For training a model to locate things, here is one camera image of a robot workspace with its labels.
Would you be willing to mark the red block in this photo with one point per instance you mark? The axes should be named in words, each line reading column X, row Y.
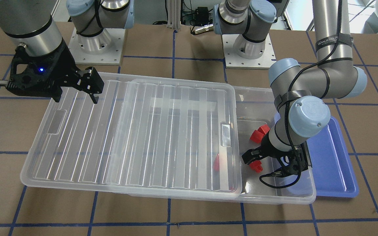
column 257, row 136
column 256, row 166
column 216, row 163
column 264, row 129

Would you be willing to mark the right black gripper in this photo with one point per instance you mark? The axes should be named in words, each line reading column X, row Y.
column 63, row 67

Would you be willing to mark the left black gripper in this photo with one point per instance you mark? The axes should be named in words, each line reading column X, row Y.
column 267, row 143

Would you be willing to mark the clear plastic box lid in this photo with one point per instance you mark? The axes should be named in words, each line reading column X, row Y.
column 72, row 148

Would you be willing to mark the aluminium frame post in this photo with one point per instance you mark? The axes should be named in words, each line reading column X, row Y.
column 173, row 14

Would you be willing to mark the blue plastic tray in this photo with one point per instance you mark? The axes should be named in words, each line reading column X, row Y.
column 331, row 172

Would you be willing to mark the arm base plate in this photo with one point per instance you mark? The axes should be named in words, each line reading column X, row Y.
column 103, row 49
column 242, row 54

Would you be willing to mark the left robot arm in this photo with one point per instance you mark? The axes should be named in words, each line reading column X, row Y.
column 298, row 92

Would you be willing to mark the black power adapter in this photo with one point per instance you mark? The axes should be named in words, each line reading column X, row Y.
column 201, row 16

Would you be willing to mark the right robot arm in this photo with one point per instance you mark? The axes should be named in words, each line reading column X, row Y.
column 30, row 21

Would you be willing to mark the clear plastic storage box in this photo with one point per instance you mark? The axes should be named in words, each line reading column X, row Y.
column 274, row 186

